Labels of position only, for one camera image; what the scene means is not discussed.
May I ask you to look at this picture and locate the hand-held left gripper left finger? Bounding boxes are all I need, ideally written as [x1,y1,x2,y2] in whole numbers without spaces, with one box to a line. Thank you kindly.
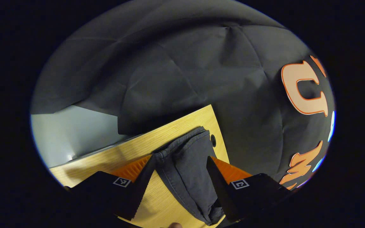
[71,154,157,221]

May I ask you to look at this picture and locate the black backdrop cloth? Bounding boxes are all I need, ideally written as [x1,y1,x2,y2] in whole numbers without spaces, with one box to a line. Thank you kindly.
[30,0,337,191]

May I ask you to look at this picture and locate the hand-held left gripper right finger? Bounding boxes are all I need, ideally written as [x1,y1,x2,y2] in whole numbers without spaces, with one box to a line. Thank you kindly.
[206,156,292,223]

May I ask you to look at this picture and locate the black jeans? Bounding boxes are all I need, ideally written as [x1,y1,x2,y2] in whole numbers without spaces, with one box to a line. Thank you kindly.
[152,126,226,226]

